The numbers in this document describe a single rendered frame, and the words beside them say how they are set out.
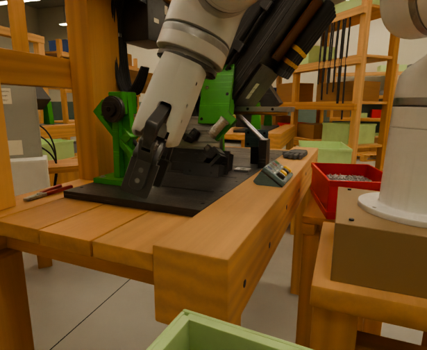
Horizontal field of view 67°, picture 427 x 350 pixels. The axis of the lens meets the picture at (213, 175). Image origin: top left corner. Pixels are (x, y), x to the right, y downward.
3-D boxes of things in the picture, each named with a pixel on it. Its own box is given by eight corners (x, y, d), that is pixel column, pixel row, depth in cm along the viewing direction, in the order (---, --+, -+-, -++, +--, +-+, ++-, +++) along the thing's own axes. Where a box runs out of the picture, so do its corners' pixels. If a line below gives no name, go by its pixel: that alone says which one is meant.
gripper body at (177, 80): (166, 55, 44) (139, 133, 45) (153, 29, 33) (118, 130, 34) (218, 76, 44) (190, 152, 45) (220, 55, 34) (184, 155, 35)
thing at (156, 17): (174, 47, 124) (173, 5, 121) (149, 39, 109) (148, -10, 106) (147, 49, 129) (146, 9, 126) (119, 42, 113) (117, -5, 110)
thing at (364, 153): (375, 153, 792) (377, 135, 782) (404, 158, 719) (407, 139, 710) (336, 156, 749) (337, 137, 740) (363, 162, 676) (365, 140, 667)
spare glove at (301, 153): (287, 153, 163) (287, 148, 162) (309, 154, 158) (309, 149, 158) (278, 158, 145) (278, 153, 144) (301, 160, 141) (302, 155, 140)
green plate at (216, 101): (235, 129, 117) (241, 72, 118) (227, 124, 110) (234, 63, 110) (206, 127, 122) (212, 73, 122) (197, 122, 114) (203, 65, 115)
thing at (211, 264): (316, 173, 188) (318, 147, 185) (227, 344, 53) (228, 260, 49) (291, 171, 193) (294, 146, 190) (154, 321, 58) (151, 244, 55)
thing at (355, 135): (343, 212, 351) (366, -31, 301) (245, 172, 560) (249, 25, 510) (380, 207, 371) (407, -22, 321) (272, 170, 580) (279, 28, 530)
